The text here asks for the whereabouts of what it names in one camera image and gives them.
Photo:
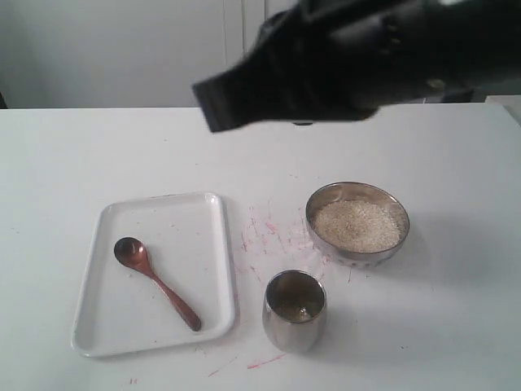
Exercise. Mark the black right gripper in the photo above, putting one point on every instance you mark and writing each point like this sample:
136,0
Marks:
340,61

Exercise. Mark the brown wooden spoon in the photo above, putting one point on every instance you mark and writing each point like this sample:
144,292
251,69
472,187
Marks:
132,253

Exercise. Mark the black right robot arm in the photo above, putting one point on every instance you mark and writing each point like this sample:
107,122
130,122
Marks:
490,52

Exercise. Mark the steel bowl of rice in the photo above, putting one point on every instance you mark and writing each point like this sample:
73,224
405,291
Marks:
356,224

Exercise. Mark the stainless steel cup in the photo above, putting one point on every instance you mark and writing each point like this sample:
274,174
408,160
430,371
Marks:
294,311

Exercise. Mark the white rectangular plastic tray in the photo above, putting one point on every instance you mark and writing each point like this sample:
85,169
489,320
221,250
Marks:
121,311

